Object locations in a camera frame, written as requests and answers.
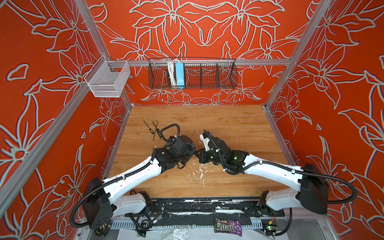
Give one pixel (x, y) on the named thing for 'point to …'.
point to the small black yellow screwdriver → (151, 130)
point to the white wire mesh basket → (107, 78)
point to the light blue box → (180, 74)
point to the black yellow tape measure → (103, 230)
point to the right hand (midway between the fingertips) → (191, 154)
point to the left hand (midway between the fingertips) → (198, 148)
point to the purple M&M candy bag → (232, 227)
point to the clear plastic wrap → (180, 232)
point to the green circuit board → (272, 227)
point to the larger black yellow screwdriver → (158, 131)
